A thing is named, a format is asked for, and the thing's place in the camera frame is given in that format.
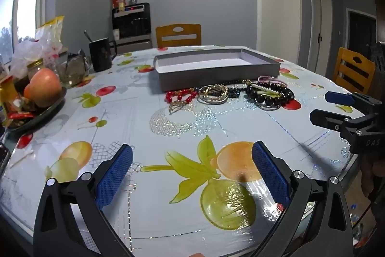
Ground red yellow apple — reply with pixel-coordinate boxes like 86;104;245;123
29;68;62;109

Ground brown wooden wardrobe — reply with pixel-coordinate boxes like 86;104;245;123
373;0;385;44

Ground silver hoop bangles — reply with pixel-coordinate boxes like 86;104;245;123
197;85;230;104

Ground clear plastic bag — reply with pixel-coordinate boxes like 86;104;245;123
10;31;62;72

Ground dark door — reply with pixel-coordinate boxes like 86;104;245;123
346;8;377;57

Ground dark blue beaded bracelet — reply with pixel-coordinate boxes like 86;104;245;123
227;87;248;99

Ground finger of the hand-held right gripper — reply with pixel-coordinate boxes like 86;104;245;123
310;109;352;133
325;91;375;109

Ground black mug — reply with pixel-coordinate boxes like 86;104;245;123
88;37;118;72

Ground red bead bracelet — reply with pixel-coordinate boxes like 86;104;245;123
165;89;199;104

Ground gold leaf chain necklace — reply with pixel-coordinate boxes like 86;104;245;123
168;101;187;115

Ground grey cabinet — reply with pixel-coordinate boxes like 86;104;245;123
116;34;152;55

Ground dark fruit plate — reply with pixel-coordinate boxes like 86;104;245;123
4;87;67;133

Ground black water dispenser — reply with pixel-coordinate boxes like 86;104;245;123
112;3;151;39

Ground yellow snack packet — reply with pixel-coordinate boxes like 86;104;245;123
36;16;65;41

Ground grey cardboard box tray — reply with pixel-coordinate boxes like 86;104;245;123
153;47;281;93

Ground white door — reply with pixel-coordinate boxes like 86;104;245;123
310;0;333;74
253;0;302;65

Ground window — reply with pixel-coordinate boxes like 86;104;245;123
0;0;49;57

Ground glass jar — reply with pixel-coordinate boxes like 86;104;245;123
27;58;44;80

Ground wooden chair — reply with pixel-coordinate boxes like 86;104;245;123
155;24;201;48
332;47;376;94

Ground yellow food packet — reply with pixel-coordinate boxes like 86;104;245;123
0;77;18;127

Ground fruit print tablecloth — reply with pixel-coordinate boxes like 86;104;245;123
0;45;361;257

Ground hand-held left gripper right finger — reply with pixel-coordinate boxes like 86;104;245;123
250;141;354;257

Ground pink string bracelet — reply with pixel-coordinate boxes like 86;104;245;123
258;75;288;86

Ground large black bead bracelet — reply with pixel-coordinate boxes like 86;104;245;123
246;83;295;109

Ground person's right hand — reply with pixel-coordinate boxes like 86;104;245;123
361;152;385;200

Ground pearl hair pin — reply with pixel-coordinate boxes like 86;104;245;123
251;83;286;93

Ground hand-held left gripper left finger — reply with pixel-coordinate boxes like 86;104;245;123
33;143;134;257

